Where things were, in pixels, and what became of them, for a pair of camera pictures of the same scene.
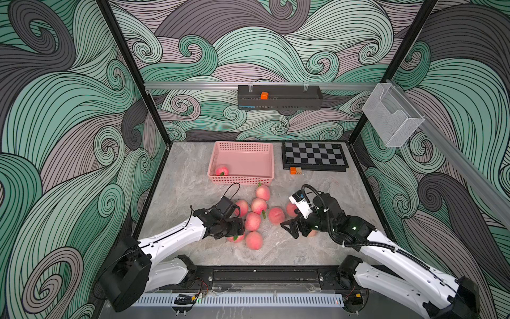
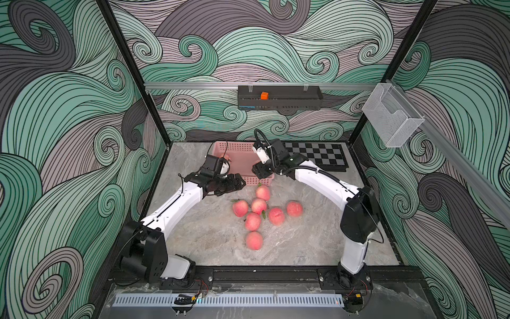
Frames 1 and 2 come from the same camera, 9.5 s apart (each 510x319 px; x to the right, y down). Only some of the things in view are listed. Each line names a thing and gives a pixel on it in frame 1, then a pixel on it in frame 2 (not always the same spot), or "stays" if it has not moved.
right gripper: x=294 y=227 to x=263 y=170
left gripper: x=236 y=228 to x=236 y=186
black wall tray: x=279 y=97 stays
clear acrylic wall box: x=392 y=115 stays
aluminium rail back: x=261 y=86 stays
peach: x=243 y=206 stays
